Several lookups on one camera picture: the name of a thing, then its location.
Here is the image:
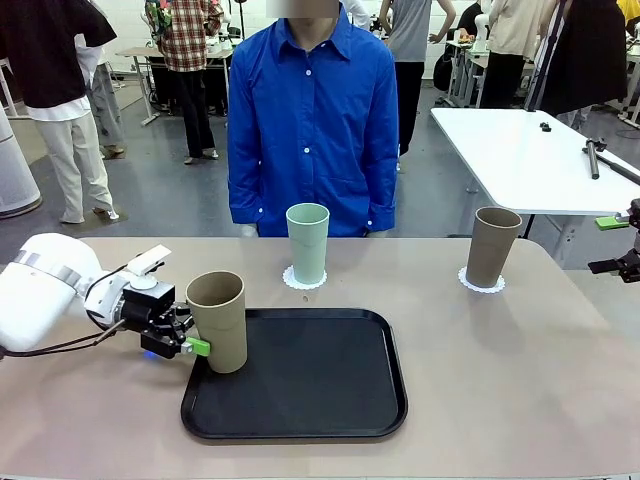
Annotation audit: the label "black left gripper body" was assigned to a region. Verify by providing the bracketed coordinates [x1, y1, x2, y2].
[122, 282, 177, 332]

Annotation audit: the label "light tan cup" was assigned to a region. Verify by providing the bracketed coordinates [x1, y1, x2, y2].
[185, 270, 249, 375]

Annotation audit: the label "white scalloped paper coaster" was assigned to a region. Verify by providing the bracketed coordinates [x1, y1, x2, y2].
[458, 266, 506, 295]
[281, 264, 329, 291]

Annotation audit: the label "dark brown cup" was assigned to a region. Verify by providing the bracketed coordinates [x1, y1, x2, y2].
[465, 206, 524, 287]

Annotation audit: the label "mint green cup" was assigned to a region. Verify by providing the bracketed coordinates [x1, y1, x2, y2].
[285, 202, 331, 284]

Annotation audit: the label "person left forearm blue sleeve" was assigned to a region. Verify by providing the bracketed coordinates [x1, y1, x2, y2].
[362, 144, 400, 236]

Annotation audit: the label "person right forearm blue sleeve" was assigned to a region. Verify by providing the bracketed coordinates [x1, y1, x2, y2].
[228, 144, 266, 226]

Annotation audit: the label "long black bar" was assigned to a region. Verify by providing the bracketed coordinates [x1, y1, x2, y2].
[597, 151, 640, 184]

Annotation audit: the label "short black rod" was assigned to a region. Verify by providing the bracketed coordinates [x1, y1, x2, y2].
[583, 138, 606, 180]

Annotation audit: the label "black plastic tray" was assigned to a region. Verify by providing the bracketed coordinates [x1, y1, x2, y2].
[180, 307, 410, 441]

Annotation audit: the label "white folding table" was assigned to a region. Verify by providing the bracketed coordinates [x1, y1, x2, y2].
[430, 106, 640, 264]

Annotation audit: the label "white cylindrical appliance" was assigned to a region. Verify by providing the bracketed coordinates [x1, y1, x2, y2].
[0, 107, 43, 217]

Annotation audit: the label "grey tripod pole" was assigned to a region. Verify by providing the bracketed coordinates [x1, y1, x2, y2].
[523, 0, 571, 112]

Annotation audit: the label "person in grey trousers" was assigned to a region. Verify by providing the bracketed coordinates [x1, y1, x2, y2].
[74, 29, 126, 157]

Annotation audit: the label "grey metal desk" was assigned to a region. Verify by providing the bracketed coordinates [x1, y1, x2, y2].
[444, 39, 501, 109]

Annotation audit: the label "person in beige top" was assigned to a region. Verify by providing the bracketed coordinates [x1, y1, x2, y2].
[480, 0, 559, 109]

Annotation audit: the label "black backpack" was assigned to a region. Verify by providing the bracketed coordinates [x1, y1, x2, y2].
[432, 49, 454, 92]

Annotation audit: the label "person in blue shirt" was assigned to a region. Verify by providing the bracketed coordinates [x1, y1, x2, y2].
[227, 0, 400, 239]

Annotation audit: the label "small white robot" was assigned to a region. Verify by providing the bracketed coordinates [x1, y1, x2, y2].
[473, 8, 494, 51]

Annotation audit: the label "wooden top desk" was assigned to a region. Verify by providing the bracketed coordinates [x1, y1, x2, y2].
[115, 45, 229, 126]

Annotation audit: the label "person in plaid shirt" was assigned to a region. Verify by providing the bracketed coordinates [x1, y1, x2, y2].
[144, 0, 225, 165]

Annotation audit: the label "person dark top white trousers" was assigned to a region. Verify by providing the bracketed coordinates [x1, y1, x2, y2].
[0, 0, 121, 225]

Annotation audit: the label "person grey shirt black trousers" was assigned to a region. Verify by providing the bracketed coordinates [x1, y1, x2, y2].
[379, 0, 454, 171]

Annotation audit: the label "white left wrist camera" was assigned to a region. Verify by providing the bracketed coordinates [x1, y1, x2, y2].
[125, 243, 172, 292]

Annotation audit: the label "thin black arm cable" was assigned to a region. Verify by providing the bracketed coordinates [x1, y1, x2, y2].
[0, 269, 131, 359]

